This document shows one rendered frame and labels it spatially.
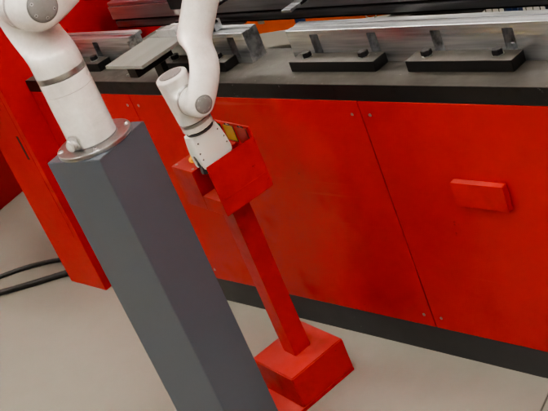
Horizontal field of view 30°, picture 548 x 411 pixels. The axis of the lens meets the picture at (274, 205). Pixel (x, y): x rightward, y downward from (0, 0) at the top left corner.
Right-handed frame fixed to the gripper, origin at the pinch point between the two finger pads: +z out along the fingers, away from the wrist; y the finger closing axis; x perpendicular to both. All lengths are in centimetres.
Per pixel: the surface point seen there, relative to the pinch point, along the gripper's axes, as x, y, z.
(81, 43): -105, -23, -20
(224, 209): 4.7, 6.8, 5.0
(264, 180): 4.8, -7.1, 6.1
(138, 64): -36.8, -9.1, -25.4
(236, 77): -20.1, -26.6, -11.3
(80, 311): -126, 25, 72
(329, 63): 13.5, -34.9, -13.2
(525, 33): 68, -49, -16
